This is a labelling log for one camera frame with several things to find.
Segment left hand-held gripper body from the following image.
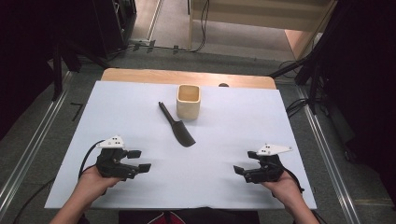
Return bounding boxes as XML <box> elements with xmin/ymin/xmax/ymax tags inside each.
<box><xmin>95</xmin><ymin>134</ymin><xmax>139</xmax><ymax>181</ymax></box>

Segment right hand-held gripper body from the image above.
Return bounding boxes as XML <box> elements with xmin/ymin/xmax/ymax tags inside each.
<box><xmin>244</xmin><ymin>143</ymin><xmax>293</xmax><ymax>185</ymax></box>

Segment black comb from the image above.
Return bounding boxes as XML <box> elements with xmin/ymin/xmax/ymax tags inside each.
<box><xmin>158</xmin><ymin>101</ymin><xmax>197</xmax><ymax>148</ymax></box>

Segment person's right hand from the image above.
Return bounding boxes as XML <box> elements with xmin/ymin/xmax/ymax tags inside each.
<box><xmin>261</xmin><ymin>170</ymin><xmax>307</xmax><ymax>216</ymax></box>

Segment person's left hand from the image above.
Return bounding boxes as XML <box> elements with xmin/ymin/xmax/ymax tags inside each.
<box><xmin>76</xmin><ymin>166</ymin><xmax>125</xmax><ymax>203</ymax></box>

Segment white table sheet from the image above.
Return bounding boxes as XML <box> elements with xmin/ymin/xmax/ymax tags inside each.
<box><xmin>44</xmin><ymin>80</ymin><xmax>318</xmax><ymax>210</ymax></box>

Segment person's dark clothing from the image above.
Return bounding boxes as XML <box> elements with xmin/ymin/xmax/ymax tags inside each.
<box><xmin>118</xmin><ymin>206</ymin><xmax>262</xmax><ymax>224</ymax></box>

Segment beige square cup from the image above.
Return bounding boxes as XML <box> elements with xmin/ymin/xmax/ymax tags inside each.
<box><xmin>176</xmin><ymin>84</ymin><xmax>201</xmax><ymax>121</ymax></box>

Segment wooden table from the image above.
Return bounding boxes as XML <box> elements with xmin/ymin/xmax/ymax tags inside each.
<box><xmin>101</xmin><ymin>68</ymin><xmax>277</xmax><ymax>91</ymax></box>

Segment black metal stand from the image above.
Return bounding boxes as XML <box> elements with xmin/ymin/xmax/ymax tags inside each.
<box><xmin>268</xmin><ymin>0</ymin><xmax>347</xmax><ymax>116</ymax></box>
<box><xmin>49</xmin><ymin>38</ymin><xmax>111</xmax><ymax>102</ymax></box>

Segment black cabinet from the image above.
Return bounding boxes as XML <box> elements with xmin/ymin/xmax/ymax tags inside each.
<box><xmin>92</xmin><ymin>0</ymin><xmax>138</xmax><ymax>60</ymax></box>

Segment light wooden furniture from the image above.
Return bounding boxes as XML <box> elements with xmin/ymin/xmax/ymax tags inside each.
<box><xmin>187</xmin><ymin>0</ymin><xmax>339</xmax><ymax>62</ymax></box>

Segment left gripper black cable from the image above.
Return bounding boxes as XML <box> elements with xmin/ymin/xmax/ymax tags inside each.
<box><xmin>78</xmin><ymin>139</ymin><xmax>106</xmax><ymax>180</ymax></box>

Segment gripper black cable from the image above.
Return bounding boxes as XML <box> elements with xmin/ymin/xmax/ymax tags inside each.
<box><xmin>78</xmin><ymin>139</ymin><xmax>106</xmax><ymax>180</ymax></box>
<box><xmin>279</xmin><ymin>166</ymin><xmax>305</xmax><ymax>194</ymax></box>

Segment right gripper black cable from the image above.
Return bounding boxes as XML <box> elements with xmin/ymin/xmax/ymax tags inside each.
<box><xmin>279</xmin><ymin>166</ymin><xmax>305</xmax><ymax>194</ymax></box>

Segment metal floor rail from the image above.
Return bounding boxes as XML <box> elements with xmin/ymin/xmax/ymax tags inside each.
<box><xmin>0</xmin><ymin>70</ymin><xmax>76</xmax><ymax>217</ymax></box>
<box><xmin>294</xmin><ymin>84</ymin><xmax>362</xmax><ymax>224</ymax></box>
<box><xmin>145</xmin><ymin>0</ymin><xmax>165</xmax><ymax>42</ymax></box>

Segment coiled black floor cables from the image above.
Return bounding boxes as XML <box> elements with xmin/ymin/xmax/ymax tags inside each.
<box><xmin>285</xmin><ymin>97</ymin><xmax>313</xmax><ymax>119</ymax></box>

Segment black floor cable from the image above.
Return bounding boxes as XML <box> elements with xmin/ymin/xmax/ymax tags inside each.
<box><xmin>11</xmin><ymin>176</ymin><xmax>57</xmax><ymax>224</ymax></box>

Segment hanging black cable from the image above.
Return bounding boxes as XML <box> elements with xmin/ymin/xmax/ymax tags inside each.
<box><xmin>186</xmin><ymin>0</ymin><xmax>211</xmax><ymax>54</ymax></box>

